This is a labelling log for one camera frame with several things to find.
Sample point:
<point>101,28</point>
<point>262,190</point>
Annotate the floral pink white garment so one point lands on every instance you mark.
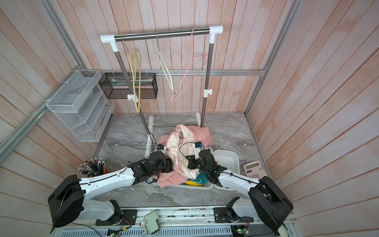
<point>180,144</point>

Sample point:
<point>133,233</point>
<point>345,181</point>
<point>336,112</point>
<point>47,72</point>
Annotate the white hanger with metal hook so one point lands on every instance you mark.
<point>162,63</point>

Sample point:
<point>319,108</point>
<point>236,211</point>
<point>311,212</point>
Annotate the green sweatshirt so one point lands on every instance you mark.
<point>201,179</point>

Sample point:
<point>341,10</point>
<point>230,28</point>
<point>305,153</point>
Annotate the pink jacket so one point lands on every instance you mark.
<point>173,178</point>

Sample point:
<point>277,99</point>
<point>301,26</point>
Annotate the yellow jacket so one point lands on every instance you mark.
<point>191,183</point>

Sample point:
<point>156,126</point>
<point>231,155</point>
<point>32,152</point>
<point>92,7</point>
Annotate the yellow-green plastic hanger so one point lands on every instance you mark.
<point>135,67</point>

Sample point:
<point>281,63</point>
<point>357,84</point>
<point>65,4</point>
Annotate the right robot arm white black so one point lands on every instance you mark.
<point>270,204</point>

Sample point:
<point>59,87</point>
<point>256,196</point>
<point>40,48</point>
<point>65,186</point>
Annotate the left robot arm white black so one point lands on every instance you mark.
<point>74,200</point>

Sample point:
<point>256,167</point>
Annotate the white plastic tray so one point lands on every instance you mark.
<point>228,159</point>

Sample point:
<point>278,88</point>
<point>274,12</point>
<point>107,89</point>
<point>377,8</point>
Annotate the white perforated laundry basket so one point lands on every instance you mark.
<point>188,158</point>

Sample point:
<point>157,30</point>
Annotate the pink white calculator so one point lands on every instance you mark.
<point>254,170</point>

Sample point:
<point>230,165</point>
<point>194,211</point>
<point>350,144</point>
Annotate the red cup of pencils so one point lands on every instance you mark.
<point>93,167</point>

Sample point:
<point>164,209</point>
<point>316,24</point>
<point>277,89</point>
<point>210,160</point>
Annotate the metal clothes rack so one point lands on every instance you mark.
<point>212,31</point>

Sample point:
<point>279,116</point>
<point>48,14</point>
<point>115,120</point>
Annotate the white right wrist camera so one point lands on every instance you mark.
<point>198,147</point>

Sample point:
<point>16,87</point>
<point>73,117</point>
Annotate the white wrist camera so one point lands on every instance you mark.
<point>161,147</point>
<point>198,147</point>

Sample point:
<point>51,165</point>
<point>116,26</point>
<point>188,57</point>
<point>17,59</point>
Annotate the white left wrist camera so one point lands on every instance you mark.
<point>161,147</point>

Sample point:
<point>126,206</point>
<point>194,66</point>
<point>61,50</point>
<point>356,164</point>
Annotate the white wire mesh wall shelf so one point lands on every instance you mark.
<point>84,112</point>

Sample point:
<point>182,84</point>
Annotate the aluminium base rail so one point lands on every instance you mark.
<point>191,221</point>

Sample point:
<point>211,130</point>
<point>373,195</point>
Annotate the green-white box on rail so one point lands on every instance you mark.
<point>151,223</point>

